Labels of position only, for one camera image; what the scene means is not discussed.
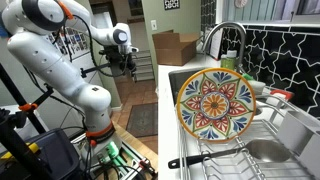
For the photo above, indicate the white round ornament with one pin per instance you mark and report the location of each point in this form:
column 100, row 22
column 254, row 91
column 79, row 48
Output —
column 240, row 2

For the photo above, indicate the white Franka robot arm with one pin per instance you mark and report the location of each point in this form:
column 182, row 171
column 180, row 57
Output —
column 50, row 66

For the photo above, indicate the short green soap bottle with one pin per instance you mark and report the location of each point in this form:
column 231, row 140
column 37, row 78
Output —
column 223, row 61

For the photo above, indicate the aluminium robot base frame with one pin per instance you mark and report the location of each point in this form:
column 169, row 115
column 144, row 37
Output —
column 130, row 163

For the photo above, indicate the colourful floral ceramic plate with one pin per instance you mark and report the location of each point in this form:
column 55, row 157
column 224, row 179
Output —
column 216, row 105

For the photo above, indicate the white light switch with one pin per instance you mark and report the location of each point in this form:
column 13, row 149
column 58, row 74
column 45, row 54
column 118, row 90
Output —
column 153, row 25

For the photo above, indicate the wooden platform board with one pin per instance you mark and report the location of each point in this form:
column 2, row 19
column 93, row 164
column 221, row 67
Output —
column 140, row 146

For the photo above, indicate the green sponge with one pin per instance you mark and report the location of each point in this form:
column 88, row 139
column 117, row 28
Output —
column 247, row 76

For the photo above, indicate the black stand with orange clamp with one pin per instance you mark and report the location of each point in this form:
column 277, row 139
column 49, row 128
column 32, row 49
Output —
column 20, row 96

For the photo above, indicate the kitchen window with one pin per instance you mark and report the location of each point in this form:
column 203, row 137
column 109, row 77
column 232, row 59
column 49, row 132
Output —
column 266, row 10

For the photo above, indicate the gray utensil caddy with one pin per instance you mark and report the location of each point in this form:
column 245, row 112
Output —
column 296, row 133

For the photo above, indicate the white sponge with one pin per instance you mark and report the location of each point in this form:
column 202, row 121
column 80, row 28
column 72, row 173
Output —
column 258, row 87

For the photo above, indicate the dark patterned door rug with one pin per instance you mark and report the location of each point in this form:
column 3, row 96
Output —
column 143, row 120

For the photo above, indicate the curved steel kitchen faucet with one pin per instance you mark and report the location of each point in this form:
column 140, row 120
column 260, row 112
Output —
column 230, row 25

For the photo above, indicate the photo collage sheet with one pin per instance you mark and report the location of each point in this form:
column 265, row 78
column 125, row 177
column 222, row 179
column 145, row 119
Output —
column 78, row 40

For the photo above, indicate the brown cardboard box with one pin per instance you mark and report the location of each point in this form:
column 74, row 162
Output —
column 173, row 50

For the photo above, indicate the dark blue plastic bin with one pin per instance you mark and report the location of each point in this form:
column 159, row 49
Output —
column 56, row 153

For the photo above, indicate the tall green soap bottle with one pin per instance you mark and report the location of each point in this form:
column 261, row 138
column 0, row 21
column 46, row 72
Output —
column 232, row 61

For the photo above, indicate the red and white scrubber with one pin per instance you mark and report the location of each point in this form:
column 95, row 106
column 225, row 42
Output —
column 281, row 95

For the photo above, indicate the black white patterned wall tile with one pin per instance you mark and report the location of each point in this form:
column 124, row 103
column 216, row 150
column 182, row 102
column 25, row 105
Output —
column 171, row 4

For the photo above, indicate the white paper card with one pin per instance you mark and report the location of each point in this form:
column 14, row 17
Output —
column 216, row 43

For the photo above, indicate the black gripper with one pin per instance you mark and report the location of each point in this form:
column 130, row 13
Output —
column 116, row 61

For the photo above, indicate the yellow bar tool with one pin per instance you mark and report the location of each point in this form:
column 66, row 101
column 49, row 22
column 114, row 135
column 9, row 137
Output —
column 33, row 146

